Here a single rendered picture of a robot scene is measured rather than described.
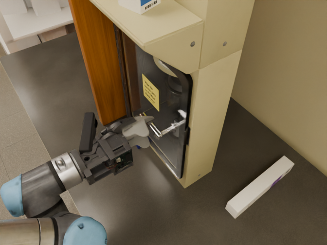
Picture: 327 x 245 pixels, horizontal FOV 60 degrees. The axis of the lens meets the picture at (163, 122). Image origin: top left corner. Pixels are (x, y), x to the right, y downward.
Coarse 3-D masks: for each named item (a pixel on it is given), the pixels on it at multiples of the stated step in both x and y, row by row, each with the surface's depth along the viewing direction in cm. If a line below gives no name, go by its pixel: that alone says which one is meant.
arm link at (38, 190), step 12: (36, 168) 59; (48, 168) 58; (12, 180) 57; (24, 180) 57; (36, 180) 57; (48, 180) 57; (60, 180) 58; (0, 192) 56; (12, 192) 55; (24, 192) 56; (36, 192) 56; (48, 192) 58; (60, 192) 60; (12, 204) 55; (24, 204) 56; (36, 204) 56; (48, 204) 57
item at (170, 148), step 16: (128, 48) 72; (128, 64) 77; (144, 64) 68; (160, 64) 61; (128, 80) 83; (160, 80) 64; (176, 80) 58; (128, 96) 89; (144, 96) 78; (160, 96) 68; (176, 96) 61; (160, 112) 73; (176, 112) 65; (160, 128) 78; (176, 128) 69; (160, 144) 84; (176, 144) 73; (176, 160) 79; (176, 176) 85
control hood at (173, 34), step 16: (96, 0) 48; (112, 0) 48; (112, 16) 45; (128, 16) 45; (144, 16) 45; (160, 16) 45; (176, 16) 45; (192, 16) 45; (128, 32) 43; (144, 32) 42; (160, 32) 42; (176, 32) 43; (192, 32) 44; (144, 48) 41; (160, 48) 42; (176, 48) 44; (192, 48) 47; (176, 64) 47; (192, 64) 49
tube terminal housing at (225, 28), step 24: (192, 0) 45; (216, 0) 43; (240, 0) 46; (216, 24) 46; (240, 24) 50; (216, 48) 51; (240, 48) 55; (192, 72) 54; (216, 72) 56; (192, 96) 58; (216, 96) 62; (192, 120) 63; (216, 120) 70; (192, 144) 71; (216, 144) 80; (168, 168) 92; (192, 168) 81
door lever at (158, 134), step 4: (144, 112) 72; (148, 124) 70; (152, 124) 70; (172, 124) 69; (152, 128) 69; (156, 128) 69; (168, 128) 69; (172, 128) 69; (152, 132) 69; (156, 132) 68; (160, 132) 68; (164, 132) 69; (168, 132) 69; (156, 136) 68; (160, 136) 68
